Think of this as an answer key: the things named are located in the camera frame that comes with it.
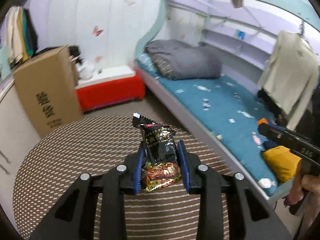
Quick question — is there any grey folded quilt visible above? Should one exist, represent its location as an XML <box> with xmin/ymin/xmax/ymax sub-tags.
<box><xmin>145</xmin><ymin>40</ymin><xmax>222</xmax><ymax>80</ymax></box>

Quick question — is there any hanging clothes row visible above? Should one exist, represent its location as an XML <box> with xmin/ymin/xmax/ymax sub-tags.
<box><xmin>2</xmin><ymin>6</ymin><xmax>38</xmax><ymax>67</ymax></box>

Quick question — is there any white plastic bag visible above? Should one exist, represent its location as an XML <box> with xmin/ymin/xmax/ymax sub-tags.
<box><xmin>76</xmin><ymin>61</ymin><xmax>95</xmax><ymax>80</ymax></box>

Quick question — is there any cream hanging sweater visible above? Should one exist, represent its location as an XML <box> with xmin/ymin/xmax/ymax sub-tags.
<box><xmin>258</xmin><ymin>30</ymin><xmax>319</xmax><ymax>130</ymax></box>

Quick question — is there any teal bunk bed frame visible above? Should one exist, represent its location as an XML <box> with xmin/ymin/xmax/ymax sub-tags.
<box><xmin>136</xmin><ymin>0</ymin><xmax>319</xmax><ymax>203</ymax></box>

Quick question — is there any large brown cardboard box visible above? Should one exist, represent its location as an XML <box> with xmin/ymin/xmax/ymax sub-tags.
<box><xmin>13</xmin><ymin>46</ymin><xmax>82</xmax><ymax>138</ymax></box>

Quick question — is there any red storage bench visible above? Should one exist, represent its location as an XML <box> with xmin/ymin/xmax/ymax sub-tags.
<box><xmin>75</xmin><ymin>66</ymin><xmax>145</xmax><ymax>112</ymax></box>

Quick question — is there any person's right hand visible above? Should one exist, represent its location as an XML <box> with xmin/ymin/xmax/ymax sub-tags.
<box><xmin>289</xmin><ymin>160</ymin><xmax>320</xmax><ymax>207</ymax></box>

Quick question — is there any white low cabinet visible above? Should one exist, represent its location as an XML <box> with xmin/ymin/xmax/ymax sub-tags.
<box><xmin>1</xmin><ymin>82</ymin><xmax>40</xmax><ymax>206</ymax></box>

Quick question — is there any black instant noodle packet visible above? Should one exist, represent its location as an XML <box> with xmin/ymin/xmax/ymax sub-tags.
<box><xmin>132</xmin><ymin>113</ymin><xmax>182</xmax><ymax>192</ymax></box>

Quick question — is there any blue patterned mattress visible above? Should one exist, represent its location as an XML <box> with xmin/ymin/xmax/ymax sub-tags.
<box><xmin>136</xmin><ymin>53</ymin><xmax>279</xmax><ymax>197</ymax></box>

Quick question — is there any yellow jacket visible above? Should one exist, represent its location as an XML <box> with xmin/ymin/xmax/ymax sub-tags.
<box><xmin>261</xmin><ymin>146</ymin><xmax>301</xmax><ymax>183</ymax></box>

